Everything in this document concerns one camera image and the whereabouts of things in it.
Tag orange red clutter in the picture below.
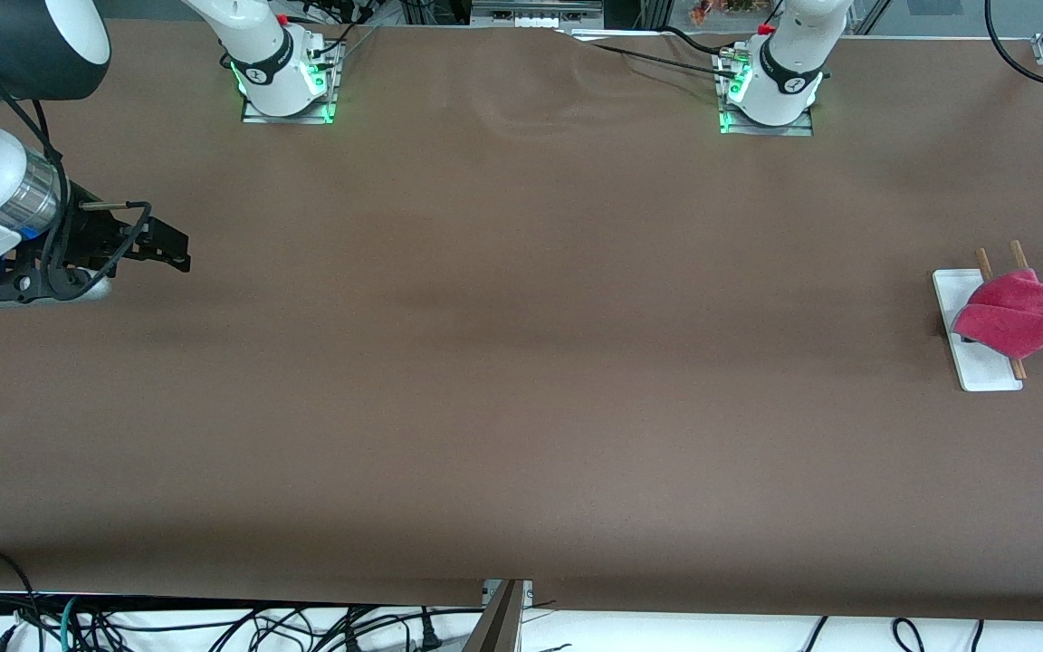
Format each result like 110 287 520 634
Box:
689 0 780 24

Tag long black base cable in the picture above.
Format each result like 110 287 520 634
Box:
565 33 740 77

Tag short black base cable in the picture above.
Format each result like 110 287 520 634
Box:
660 25 744 59

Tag white rack with wooden rods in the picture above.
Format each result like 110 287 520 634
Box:
933 240 1043 392

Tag white flat strip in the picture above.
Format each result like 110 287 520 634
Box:
570 29 669 43

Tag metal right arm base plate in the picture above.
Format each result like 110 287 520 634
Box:
241 43 340 125

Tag pink towel with grey hem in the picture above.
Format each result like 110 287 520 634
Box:
952 268 1043 359

